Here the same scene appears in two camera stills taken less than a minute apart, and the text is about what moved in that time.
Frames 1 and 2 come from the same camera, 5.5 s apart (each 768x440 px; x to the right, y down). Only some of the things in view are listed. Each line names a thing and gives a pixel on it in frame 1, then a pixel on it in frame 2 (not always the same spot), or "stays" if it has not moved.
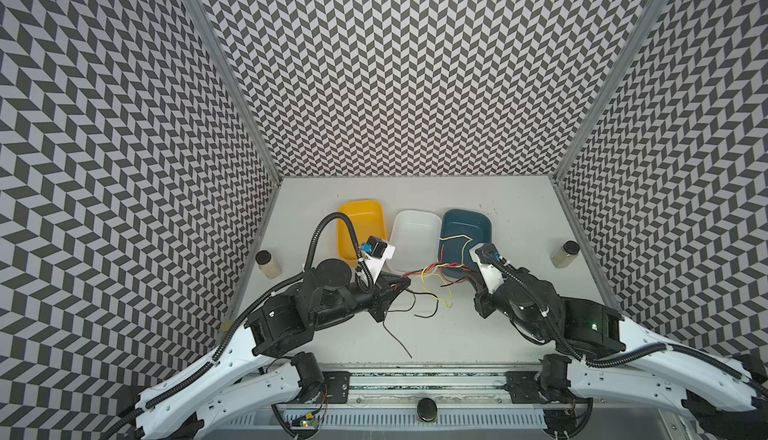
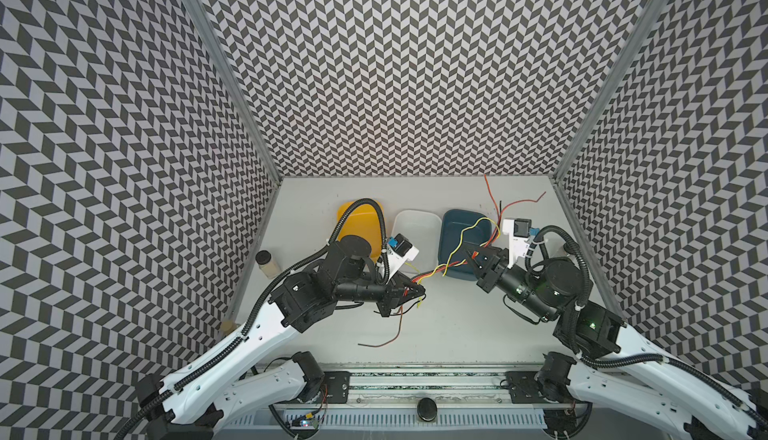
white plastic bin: [416, 237] stays
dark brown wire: [415, 315] -> [390, 342]
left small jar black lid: [267, 265] stays
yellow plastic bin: [369, 220] stays
